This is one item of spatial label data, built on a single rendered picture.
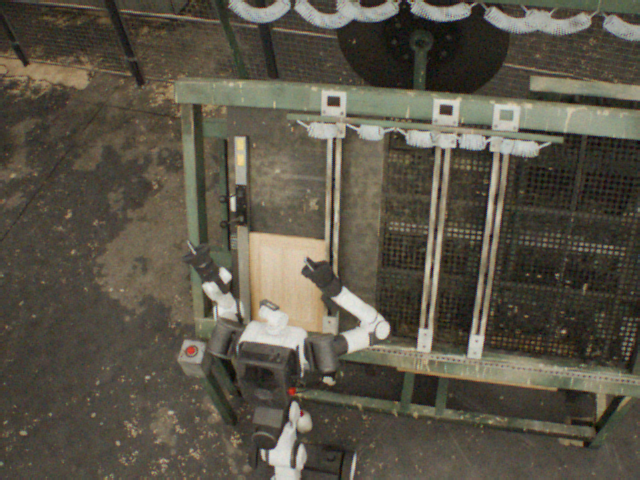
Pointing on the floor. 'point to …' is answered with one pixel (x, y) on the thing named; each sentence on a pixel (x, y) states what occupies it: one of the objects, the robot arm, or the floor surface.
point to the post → (219, 399)
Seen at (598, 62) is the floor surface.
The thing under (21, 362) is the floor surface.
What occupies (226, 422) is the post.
